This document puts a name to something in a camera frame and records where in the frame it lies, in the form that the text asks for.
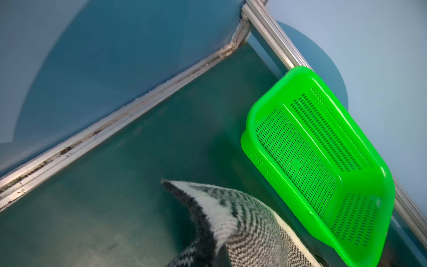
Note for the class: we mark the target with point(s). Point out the black white knitted scarf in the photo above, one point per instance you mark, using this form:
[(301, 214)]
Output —
[(250, 232)]

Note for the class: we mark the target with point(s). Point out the green plastic basket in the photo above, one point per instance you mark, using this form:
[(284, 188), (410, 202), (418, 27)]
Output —
[(321, 164)]

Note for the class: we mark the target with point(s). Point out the aluminium frame rail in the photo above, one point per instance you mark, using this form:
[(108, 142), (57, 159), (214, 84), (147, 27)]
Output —
[(254, 17)]

